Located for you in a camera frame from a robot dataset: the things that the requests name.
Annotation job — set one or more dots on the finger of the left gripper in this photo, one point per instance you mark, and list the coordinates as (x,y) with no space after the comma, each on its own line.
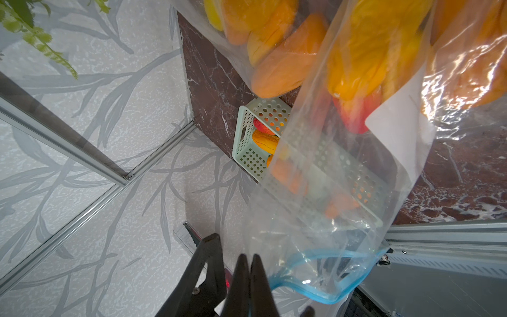
(203,285)

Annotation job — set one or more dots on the long orange mango front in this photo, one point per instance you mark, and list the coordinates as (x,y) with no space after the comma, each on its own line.
(339,204)

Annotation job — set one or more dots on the red orange mango right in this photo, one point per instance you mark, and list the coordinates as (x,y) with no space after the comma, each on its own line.
(262,128)

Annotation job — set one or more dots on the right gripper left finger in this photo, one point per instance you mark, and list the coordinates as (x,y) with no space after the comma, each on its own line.
(237,301)

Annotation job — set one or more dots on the clear zip-top bag blue zipper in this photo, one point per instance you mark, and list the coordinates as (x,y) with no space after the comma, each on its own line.
(325,259)

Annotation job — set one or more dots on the clear zip-top bag pink zipper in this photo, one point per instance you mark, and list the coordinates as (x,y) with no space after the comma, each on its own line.
(194,13)

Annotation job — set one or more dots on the potted artificial plant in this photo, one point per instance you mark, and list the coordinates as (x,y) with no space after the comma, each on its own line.
(17,17)

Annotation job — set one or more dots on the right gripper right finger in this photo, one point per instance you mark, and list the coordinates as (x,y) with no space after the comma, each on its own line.
(262,303)

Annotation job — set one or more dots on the large orange mango left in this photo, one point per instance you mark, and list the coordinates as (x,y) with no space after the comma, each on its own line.
(289,176)

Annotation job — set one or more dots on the yellow orange mango small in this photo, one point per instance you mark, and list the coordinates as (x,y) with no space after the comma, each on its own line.
(266,142)

